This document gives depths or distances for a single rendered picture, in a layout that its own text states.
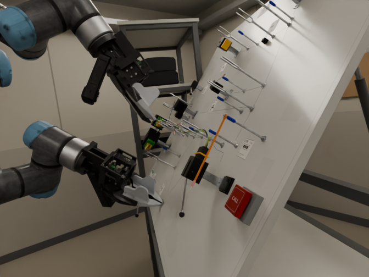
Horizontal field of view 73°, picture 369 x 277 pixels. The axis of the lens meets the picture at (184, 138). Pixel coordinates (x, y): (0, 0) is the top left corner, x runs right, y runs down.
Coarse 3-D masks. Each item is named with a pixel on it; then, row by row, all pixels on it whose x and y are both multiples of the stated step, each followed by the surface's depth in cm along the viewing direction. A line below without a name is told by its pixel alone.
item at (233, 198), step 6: (240, 186) 47; (234, 192) 47; (240, 192) 45; (246, 192) 44; (228, 198) 48; (234, 198) 46; (240, 198) 44; (246, 198) 44; (228, 204) 47; (234, 204) 45; (240, 204) 44; (246, 204) 44; (228, 210) 46; (234, 210) 44; (240, 210) 43; (234, 216) 43; (240, 216) 44
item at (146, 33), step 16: (128, 32) 163; (144, 32) 167; (160, 32) 171; (176, 32) 175; (192, 32) 159; (144, 48) 206; (160, 48) 208; (176, 48) 211; (160, 96) 212; (144, 176) 159; (144, 208) 217
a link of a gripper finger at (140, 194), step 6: (126, 186) 57; (138, 186) 56; (126, 192) 58; (132, 192) 57; (138, 192) 56; (144, 192) 56; (132, 198) 57; (138, 198) 57; (144, 198) 57; (138, 204) 57; (144, 204) 57; (150, 204) 57; (156, 204) 58
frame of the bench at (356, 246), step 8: (288, 208) 111; (304, 216) 103; (312, 224) 95; (320, 224) 95; (328, 232) 88; (336, 232) 88; (344, 240) 83; (352, 240) 82; (360, 248) 78; (368, 256) 74
